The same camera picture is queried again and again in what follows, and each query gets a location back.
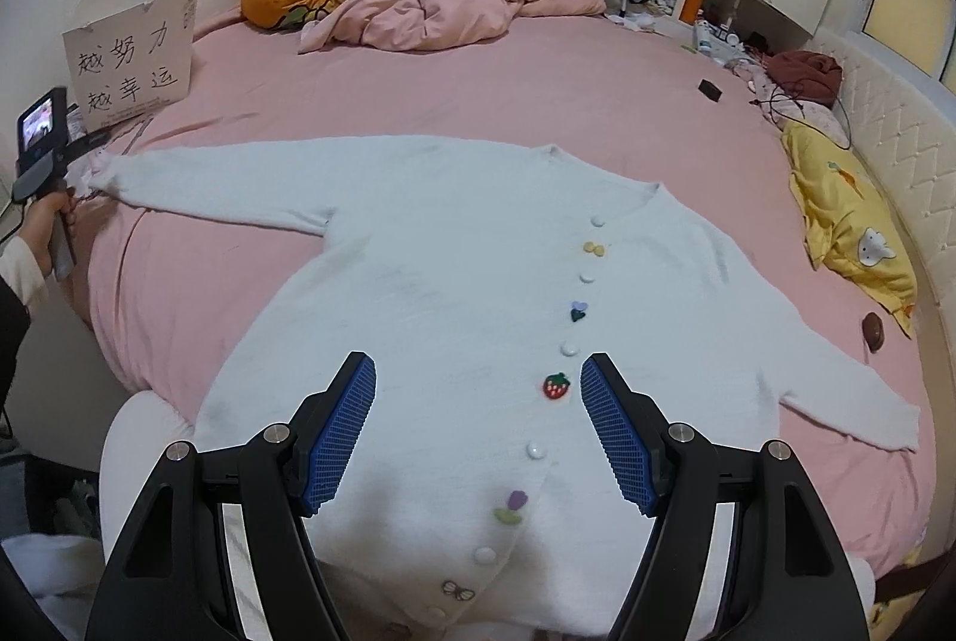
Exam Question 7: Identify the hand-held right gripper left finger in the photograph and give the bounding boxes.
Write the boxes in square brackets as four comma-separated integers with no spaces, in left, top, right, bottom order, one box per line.
[88,351,378,641]

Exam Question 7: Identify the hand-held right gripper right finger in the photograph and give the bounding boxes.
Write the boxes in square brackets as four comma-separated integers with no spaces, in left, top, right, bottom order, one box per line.
[578,351,871,641]

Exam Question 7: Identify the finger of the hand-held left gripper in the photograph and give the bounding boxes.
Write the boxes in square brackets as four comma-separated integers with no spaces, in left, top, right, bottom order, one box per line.
[67,129,113,165]

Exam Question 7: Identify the white button cardigan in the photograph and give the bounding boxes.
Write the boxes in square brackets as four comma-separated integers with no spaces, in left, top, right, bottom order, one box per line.
[90,137,921,641]

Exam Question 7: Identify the person's left forearm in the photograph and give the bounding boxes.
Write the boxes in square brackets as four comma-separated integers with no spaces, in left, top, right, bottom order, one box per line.
[0,236,50,407]

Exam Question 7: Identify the person's left hand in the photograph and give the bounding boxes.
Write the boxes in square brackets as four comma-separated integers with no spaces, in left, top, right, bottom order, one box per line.
[19,191,77,278]

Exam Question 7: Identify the pink bed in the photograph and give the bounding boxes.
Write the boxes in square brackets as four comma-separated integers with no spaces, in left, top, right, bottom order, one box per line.
[60,0,938,612]

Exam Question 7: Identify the dark red cloth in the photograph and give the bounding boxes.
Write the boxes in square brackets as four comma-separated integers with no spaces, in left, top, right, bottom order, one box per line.
[769,51,844,106]

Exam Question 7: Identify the white padded headboard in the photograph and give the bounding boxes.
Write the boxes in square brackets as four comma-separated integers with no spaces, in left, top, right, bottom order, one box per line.
[810,24,956,388]

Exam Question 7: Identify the black cable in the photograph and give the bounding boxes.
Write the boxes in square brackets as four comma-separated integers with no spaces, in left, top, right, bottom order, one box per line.
[750,79,854,151]

